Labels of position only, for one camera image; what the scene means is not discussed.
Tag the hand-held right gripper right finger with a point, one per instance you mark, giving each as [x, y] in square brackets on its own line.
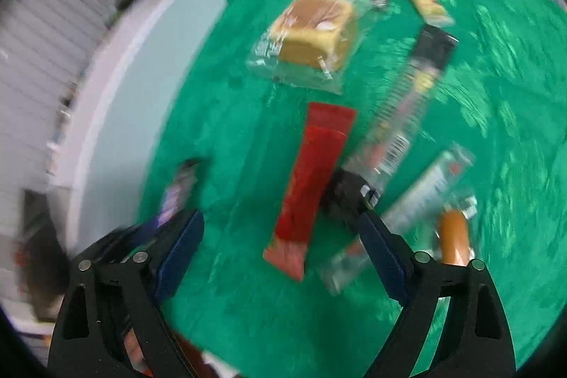
[385, 258]

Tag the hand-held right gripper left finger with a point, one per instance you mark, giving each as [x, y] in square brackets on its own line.
[181, 254]

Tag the clear silver snack packet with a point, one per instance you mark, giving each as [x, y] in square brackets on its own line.
[425, 192]

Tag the red snack packet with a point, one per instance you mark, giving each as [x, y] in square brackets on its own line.
[310, 183]

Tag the purple snack packet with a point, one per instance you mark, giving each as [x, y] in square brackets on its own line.
[177, 192]

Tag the orange sausage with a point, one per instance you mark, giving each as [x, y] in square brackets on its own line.
[452, 236]

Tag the black round object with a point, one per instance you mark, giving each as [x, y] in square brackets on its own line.
[345, 192]

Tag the green patterned cloth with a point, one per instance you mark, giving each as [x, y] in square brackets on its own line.
[248, 139]

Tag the long dark snack packet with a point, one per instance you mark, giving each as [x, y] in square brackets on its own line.
[416, 94]

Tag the white board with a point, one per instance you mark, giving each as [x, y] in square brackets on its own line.
[146, 85]

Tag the bread in clear packet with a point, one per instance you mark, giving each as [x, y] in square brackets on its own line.
[310, 32]

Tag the grey curtain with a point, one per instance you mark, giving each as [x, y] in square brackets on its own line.
[40, 50]

